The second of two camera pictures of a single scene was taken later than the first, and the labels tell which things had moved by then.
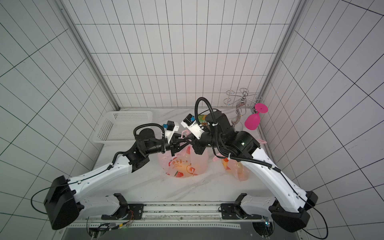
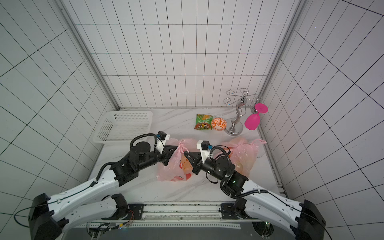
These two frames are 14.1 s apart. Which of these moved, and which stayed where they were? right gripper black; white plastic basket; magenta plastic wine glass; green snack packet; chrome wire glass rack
Moved: right gripper black
Stayed: white plastic basket; magenta plastic wine glass; chrome wire glass rack; green snack packet
